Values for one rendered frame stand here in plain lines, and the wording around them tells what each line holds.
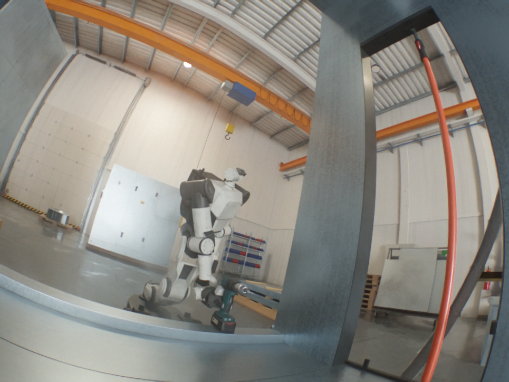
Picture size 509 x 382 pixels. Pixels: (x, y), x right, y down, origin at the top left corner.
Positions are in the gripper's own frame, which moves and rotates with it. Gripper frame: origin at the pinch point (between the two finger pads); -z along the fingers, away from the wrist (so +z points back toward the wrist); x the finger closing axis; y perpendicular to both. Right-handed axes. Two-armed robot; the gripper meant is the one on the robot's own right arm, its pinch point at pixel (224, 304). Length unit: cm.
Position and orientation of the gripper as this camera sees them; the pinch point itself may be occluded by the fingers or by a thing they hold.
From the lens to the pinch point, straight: 107.3
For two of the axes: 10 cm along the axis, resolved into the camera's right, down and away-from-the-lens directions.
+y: -2.2, 9.3, -3.0
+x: 8.2, 3.4, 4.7
